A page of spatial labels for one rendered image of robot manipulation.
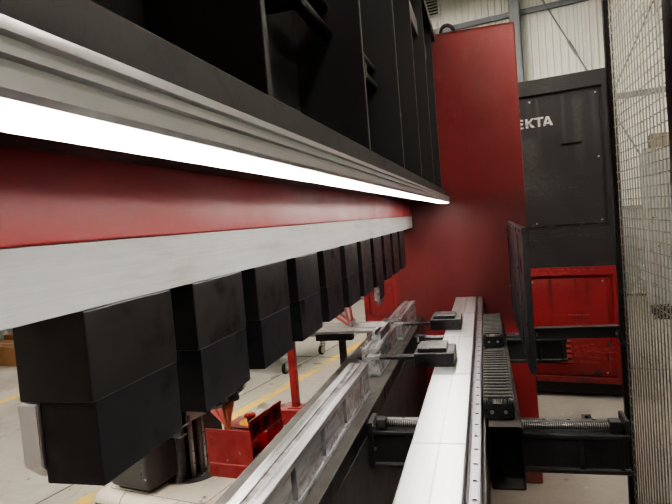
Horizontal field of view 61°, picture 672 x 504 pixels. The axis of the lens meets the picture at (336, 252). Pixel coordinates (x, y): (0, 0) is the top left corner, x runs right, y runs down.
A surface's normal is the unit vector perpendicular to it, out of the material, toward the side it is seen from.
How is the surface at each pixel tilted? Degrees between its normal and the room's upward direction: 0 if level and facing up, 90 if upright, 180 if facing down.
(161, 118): 90
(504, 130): 90
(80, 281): 90
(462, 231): 90
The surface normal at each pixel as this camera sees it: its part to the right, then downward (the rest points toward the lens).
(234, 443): -0.38, 0.08
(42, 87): 0.96, -0.07
